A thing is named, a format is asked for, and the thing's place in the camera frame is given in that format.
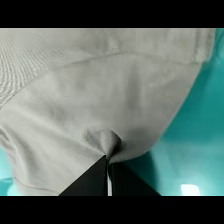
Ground brown garment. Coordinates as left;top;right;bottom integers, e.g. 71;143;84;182
0;28;218;197

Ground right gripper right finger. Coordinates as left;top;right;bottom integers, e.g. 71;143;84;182
109;161;162;197

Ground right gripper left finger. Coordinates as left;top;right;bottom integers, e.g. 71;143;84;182
59;154;109;197

